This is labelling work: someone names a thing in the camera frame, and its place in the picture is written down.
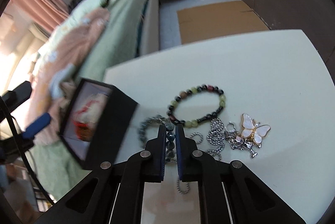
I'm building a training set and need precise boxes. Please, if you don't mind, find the grey bead bracelet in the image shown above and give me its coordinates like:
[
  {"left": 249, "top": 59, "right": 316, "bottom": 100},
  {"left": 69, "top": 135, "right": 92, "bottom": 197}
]
[{"left": 138, "top": 115, "right": 177, "bottom": 165}]

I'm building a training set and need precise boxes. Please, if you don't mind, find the red string bracelet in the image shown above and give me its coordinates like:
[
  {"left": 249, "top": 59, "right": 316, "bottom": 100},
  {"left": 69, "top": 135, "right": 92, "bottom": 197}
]
[{"left": 74, "top": 100, "right": 98, "bottom": 140}]

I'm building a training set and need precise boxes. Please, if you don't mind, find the pink fleece blanket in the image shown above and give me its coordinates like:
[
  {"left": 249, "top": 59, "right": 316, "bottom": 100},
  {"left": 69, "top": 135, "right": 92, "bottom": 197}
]
[{"left": 26, "top": 7, "right": 110, "bottom": 145}]

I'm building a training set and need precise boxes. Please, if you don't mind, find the flat brown cardboard sheet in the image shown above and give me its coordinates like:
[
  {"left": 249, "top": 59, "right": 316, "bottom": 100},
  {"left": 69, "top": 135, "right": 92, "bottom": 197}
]
[{"left": 177, "top": 1, "right": 269, "bottom": 44}]

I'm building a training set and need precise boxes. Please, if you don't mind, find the white butterfly pendant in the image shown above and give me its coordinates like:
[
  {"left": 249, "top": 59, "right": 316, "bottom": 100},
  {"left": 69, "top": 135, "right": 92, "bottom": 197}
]
[{"left": 241, "top": 113, "right": 271, "bottom": 147}]

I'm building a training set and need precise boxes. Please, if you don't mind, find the silver charm cluster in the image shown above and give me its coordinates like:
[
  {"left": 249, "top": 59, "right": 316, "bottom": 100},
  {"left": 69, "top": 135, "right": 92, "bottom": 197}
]
[{"left": 224, "top": 121, "right": 258, "bottom": 159}]

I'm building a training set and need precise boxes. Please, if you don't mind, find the pale green pillow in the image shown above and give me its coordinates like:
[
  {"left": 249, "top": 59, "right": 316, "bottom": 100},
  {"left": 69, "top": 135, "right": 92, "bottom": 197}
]
[{"left": 54, "top": 0, "right": 109, "bottom": 31}]

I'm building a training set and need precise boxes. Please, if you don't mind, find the black jewelry box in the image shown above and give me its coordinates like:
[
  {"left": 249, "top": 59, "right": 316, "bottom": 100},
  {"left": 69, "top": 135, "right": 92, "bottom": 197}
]
[{"left": 60, "top": 78, "right": 138, "bottom": 170}]

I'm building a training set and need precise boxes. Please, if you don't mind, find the green black bead bracelet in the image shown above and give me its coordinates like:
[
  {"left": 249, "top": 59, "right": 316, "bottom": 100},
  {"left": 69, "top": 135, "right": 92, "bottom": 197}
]
[{"left": 166, "top": 84, "right": 227, "bottom": 127}]

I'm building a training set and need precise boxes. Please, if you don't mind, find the black cable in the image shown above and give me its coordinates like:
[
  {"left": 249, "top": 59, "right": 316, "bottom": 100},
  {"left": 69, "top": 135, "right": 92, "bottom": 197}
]
[{"left": 0, "top": 95, "right": 57, "bottom": 206}]

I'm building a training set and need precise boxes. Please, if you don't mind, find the silver ball chain necklace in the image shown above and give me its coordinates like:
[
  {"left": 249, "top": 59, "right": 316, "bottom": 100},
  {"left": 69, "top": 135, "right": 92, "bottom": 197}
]
[{"left": 175, "top": 117, "right": 227, "bottom": 195}]

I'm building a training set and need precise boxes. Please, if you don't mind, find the green bed mattress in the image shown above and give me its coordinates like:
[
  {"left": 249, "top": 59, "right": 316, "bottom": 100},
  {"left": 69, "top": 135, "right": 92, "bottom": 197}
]
[{"left": 32, "top": 0, "right": 150, "bottom": 200}]

